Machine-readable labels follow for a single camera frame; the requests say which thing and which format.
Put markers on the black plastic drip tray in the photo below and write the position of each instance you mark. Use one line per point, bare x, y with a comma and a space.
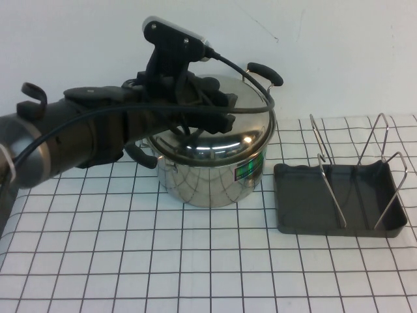
303, 202

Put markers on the steel pot lid black knob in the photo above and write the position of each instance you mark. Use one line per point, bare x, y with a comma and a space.
228, 143

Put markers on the white black-grid tablecloth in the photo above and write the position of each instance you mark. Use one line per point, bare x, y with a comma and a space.
130, 254

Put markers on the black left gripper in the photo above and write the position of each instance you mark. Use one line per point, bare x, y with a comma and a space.
153, 107

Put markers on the stainless steel stock pot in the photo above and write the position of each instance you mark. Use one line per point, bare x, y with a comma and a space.
202, 187

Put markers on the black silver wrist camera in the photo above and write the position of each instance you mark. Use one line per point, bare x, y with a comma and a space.
169, 37

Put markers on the white zip tie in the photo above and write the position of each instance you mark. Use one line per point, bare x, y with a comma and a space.
8, 153

